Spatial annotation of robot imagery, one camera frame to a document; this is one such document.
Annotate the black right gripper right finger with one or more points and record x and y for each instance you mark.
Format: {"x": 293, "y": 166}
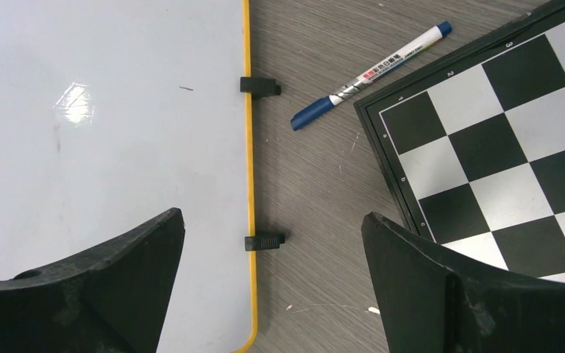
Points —
{"x": 433, "y": 299}

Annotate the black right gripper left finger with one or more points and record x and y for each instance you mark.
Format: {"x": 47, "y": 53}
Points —
{"x": 112, "y": 297}

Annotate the yellow framed whiteboard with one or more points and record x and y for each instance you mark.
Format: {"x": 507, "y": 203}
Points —
{"x": 112, "y": 112}

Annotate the white blue whiteboard marker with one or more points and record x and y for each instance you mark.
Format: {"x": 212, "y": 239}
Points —
{"x": 391, "y": 62}

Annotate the black whiteboard stand clip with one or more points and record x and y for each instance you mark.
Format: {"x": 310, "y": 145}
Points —
{"x": 260, "y": 87}

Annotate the black white chessboard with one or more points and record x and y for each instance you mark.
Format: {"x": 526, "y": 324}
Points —
{"x": 472, "y": 146}

